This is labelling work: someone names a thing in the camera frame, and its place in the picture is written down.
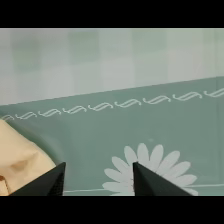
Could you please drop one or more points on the cream T-shirt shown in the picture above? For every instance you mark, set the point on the cream T-shirt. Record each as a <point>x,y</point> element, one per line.
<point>20,156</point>

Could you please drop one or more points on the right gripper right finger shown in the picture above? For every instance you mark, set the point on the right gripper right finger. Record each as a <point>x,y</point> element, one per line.
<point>150,185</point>

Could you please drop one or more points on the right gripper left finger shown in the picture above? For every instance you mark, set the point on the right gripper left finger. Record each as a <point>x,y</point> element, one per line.
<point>50,185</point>

